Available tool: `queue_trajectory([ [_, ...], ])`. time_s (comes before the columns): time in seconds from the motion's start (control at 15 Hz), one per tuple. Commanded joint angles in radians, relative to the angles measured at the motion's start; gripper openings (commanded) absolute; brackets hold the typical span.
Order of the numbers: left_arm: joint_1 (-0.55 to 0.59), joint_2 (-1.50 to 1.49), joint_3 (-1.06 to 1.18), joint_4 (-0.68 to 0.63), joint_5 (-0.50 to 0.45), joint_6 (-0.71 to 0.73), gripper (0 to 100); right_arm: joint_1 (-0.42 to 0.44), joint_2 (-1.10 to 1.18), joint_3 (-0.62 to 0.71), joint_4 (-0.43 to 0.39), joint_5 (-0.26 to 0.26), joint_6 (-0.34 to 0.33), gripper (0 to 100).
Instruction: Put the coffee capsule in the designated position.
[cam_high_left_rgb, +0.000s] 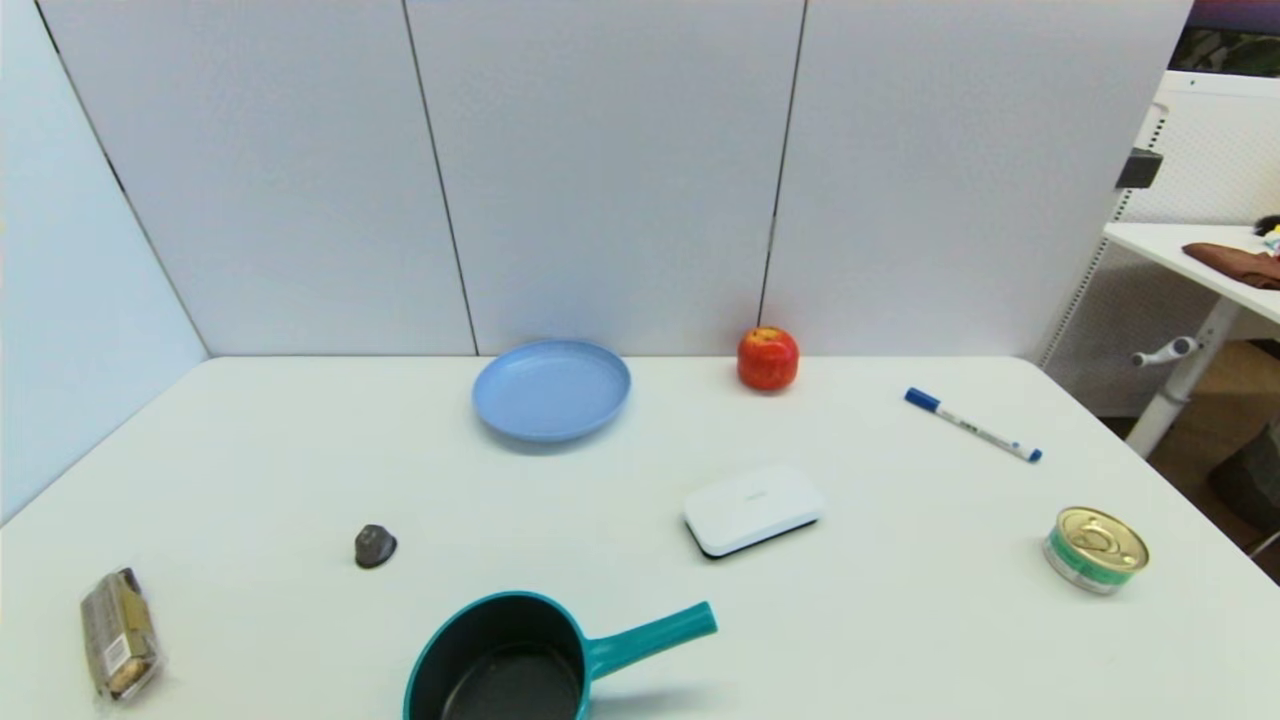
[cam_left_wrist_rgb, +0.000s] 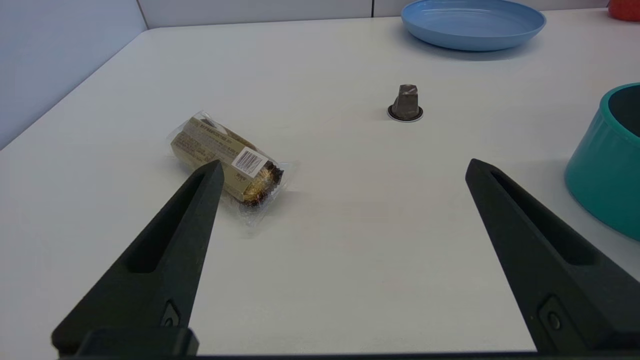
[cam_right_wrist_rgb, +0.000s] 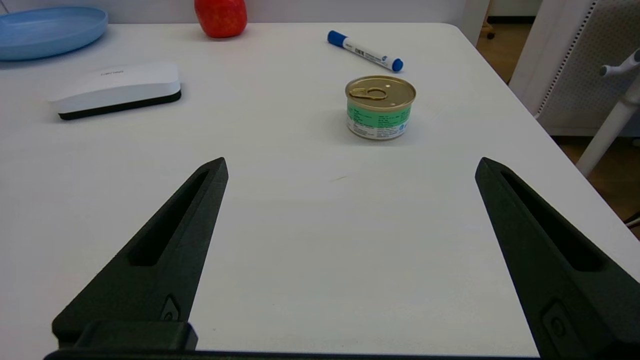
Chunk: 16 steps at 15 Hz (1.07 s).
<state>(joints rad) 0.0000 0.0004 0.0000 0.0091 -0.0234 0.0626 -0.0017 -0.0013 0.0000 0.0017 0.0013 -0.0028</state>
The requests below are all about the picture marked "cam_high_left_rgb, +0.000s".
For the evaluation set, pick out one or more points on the dark grey coffee capsule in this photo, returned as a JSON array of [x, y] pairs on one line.
[[374, 547]]

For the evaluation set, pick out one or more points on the light blue plastic plate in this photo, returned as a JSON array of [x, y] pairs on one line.
[[550, 390]]

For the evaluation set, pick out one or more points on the red apple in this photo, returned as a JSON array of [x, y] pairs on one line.
[[768, 360]]

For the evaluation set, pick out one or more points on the white whiteboard eraser black base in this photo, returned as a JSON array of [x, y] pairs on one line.
[[752, 507]]

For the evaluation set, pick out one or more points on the teal saucepan black inside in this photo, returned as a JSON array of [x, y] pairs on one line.
[[500, 660]]

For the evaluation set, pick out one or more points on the white marker pen blue cap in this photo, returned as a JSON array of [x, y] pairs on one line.
[[975, 427]]

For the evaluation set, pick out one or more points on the green labelled tin can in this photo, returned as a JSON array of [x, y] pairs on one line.
[[1095, 550]]

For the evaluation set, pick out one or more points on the black box on partition edge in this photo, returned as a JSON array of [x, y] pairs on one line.
[[1138, 168]]

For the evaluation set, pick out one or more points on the white desk leg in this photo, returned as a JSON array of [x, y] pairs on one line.
[[1185, 380]]

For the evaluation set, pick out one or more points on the white side desk top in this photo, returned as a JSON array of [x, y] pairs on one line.
[[1190, 255]]

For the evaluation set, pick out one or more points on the clear wrapped snack bar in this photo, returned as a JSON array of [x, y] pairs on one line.
[[120, 632]]

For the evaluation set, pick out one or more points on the brown cloth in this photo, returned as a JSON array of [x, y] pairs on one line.
[[1235, 263]]

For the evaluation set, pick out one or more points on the white perforated pegboard panel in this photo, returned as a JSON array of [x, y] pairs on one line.
[[1215, 150]]

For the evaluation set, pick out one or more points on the small black object on desk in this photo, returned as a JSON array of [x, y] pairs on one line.
[[1269, 223]]

